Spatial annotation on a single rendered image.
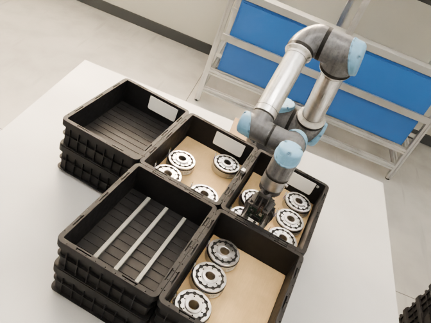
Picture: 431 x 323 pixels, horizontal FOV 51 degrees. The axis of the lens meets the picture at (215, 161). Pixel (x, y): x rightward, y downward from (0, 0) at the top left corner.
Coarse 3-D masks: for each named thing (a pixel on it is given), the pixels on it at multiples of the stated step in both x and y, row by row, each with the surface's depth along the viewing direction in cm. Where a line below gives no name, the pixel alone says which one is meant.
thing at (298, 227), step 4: (280, 212) 160; (284, 212) 160; (288, 212) 160; (292, 212) 161; (276, 216) 157; (280, 216) 158; (296, 216) 160; (280, 220) 156; (284, 220) 156; (300, 220) 159; (280, 224) 155; (284, 224) 155; (288, 224) 155; (296, 224) 157; (300, 224) 158; (288, 228) 154; (292, 228) 155; (296, 228) 156; (300, 228) 156
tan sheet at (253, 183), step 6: (252, 174) 175; (252, 180) 173; (258, 180) 174; (246, 186) 169; (252, 186) 170; (258, 186) 171; (282, 192) 173; (288, 192) 174; (276, 198) 169; (282, 198) 170; (234, 204) 159; (276, 204) 166; (312, 204) 173; (306, 216) 167; (270, 222) 158; (306, 222) 164; (264, 228) 155; (270, 228) 156; (300, 234) 159
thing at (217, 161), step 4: (216, 156) 171; (220, 156) 173; (224, 156) 174; (228, 156) 174; (216, 160) 170; (220, 160) 170; (232, 160) 173; (236, 160) 174; (216, 164) 168; (220, 164) 169; (236, 164) 172; (220, 168) 167; (224, 168) 168; (228, 168) 169; (232, 168) 170; (236, 168) 171; (228, 172) 167; (232, 172) 168
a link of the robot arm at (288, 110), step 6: (288, 102) 186; (282, 108) 181; (288, 108) 182; (294, 108) 186; (282, 114) 183; (288, 114) 183; (294, 114) 183; (276, 120) 184; (282, 120) 184; (288, 120) 183; (282, 126) 185; (288, 126) 184
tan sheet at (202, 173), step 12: (180, 144) 175; (192, 144) 178; (204, 156) 174; (204, 168) 169; (240, 168) 176; (192, 180) 162; (204, 180) 164; (216, 180) 166; (228, 180) 168; (216, 192) 161
